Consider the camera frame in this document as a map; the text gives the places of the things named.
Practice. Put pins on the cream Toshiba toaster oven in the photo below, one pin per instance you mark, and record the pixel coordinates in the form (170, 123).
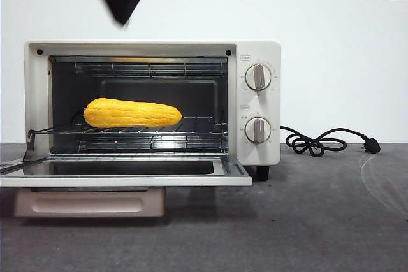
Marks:
(258, 50)

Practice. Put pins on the yellow corn cob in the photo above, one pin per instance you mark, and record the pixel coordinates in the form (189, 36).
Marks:
(134, 112)

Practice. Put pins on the cream oven knob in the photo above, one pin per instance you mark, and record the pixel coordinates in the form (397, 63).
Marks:
(258, 77)
(258, 130)

